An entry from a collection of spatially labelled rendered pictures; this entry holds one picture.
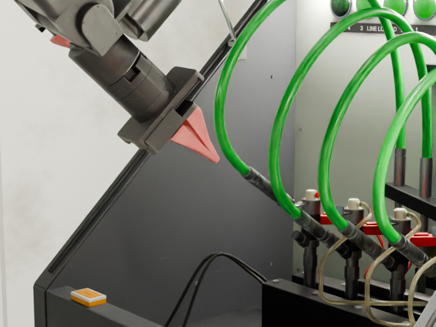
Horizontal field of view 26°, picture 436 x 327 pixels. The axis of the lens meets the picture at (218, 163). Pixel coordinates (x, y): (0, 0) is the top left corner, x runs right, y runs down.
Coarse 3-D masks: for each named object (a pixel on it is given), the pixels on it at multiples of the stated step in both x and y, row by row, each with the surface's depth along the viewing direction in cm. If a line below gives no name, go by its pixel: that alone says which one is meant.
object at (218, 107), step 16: (272, 0) 125; (368, 0) 138; (256, 16) 124; (384, 32) 142; (240, 48) 122; (224, 64) 122; (400, 64) 144; (224, 80) 121; (400, 80) 145; (224, 96) 122; (400, 96) 145; (224, 128) 122; (224, 144) 123; (400, 144) 147; (240, 160) 125
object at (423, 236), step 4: (424, 232) 125; (412, 236) 124; (416, 236) 124; (420, 236) 124; (424, 236) 124; (428, 236) 124; (412, 240) 124; (416, 240) 124; (420, 240) 124; (424, 240) 124; (428, 240) 124; (432, 240) 124; (416, 244) 124; (420, 244) 124; (424, 244) 124; (428, 244) 124; (432, 244) 124
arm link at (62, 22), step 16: (16, 0) 91; (32, 0) 86; (48, 0) 86; (64, 0) 87; (80, 0) 89; (96, 0) 90; (32, 16) 92; (48, 16) 88; (64, 16) 88; (64, 32) 89
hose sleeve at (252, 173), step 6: (252, 168) 127; (252, 174) 126; (258, 174) 127; (252, 180) 127; (258, 180) 127; (264, 180) 128; (258, 186) 128; (264, 186) 128; (270, 186) 129; (264, 192) 129; (270, 192) 129; (270, 198) 131
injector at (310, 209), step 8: (304, 200) 135; (312, 200) 135; (320, 200) 135; (304, 208) 135; (312, 208) 135; (320, 208) 135; (312, 216) 135; (296, 232) 135; (304, 232) 136; (296, 240) 135; (304, 240) 135; (312, 240) 136; (304, 248) 137; (312, 248) 136; (304, 256) 137; (312, 256) 136; (304, 264) 137; (312, 264) 136; (304, 272) 137; (312, 272) 137; (304, 280) 138; (312, 280) 137; (312, 288) 137
